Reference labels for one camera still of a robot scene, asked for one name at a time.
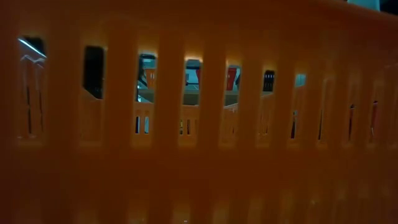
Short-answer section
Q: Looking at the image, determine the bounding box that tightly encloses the black vented box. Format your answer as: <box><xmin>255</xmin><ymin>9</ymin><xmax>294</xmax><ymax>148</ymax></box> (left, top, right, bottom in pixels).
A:
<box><xmin>263</xmin><ymin>70</ymin><xmax>275</xmax><ymax>92</ymax></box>

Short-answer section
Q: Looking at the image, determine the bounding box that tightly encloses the red slotted plastic basket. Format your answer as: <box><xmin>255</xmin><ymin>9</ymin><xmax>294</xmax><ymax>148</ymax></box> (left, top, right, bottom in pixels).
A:
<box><xmin>195</xmin><ymin>67</ymin><xmax>239</xmax><ymax>92</ymax></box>

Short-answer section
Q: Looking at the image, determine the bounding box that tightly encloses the orange slotted plastic basket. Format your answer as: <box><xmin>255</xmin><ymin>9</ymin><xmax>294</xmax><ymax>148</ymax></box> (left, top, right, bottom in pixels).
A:
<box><xmin>146</xmin><ymin>68</ymin><xmax>157</xmax><ymax>90</ymax></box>
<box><xmin>0</xmin><ymin>0</ymin><xmax>398</xmax><ymax>224</ymax></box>

